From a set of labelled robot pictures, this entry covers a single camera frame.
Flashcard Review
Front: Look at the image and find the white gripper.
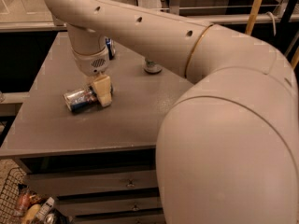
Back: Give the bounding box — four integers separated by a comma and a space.
72, 47, 112, 107

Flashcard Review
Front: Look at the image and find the red bull can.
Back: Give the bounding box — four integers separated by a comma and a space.
63, 86, 99, 112

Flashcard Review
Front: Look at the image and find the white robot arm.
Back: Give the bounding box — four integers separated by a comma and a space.
45, 0, 299, 224

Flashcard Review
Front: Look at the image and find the blue pepsi can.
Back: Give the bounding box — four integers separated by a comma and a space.
106, 37, 116, 60

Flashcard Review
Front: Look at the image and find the green 7up can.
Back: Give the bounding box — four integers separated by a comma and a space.
143, 59, 163, 75

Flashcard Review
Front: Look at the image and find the grey drawer cabinet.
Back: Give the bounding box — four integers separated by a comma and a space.
1, 33, 191, 224

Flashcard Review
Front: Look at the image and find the white packet in basket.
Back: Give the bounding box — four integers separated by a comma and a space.
35, 197, 55, 221

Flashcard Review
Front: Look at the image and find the red snack bag in basket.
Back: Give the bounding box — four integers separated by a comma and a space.
13, 192, 30, 217

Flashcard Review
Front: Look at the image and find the yellow item in basket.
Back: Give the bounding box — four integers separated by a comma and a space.
21, 204, 41, 224

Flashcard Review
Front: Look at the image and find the wire basket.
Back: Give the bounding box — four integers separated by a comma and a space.
0, 168, 29, 224

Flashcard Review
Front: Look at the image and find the metal railing frame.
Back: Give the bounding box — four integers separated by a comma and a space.
0, 0, 299, 34

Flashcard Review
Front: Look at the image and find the wooden easel frame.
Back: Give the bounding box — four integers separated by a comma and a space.
244, 0, 299, 70

